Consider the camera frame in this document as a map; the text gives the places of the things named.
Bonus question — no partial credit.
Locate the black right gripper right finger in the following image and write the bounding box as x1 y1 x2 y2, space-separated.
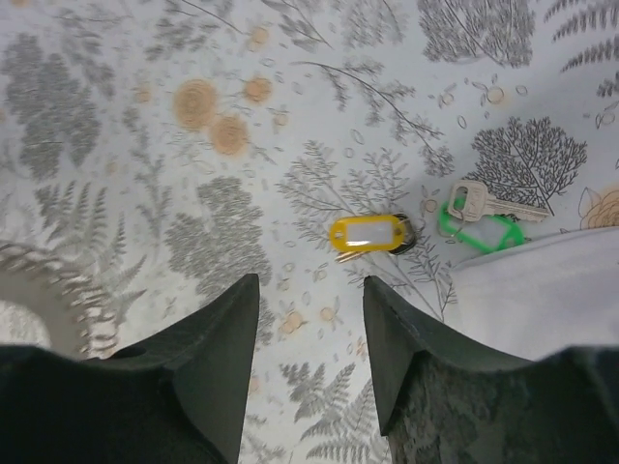
363 276 618 463

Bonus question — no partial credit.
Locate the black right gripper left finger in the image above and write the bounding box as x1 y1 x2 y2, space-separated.
1 274 260 463

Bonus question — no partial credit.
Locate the white disc with keyrings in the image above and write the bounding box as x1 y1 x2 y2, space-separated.
1 241 118 360

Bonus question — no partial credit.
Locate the white crumpled cloth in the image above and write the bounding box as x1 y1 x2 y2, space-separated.
452 227 618 360

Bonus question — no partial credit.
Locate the green tagged key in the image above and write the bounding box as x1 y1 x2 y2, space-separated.
437 180 550 254

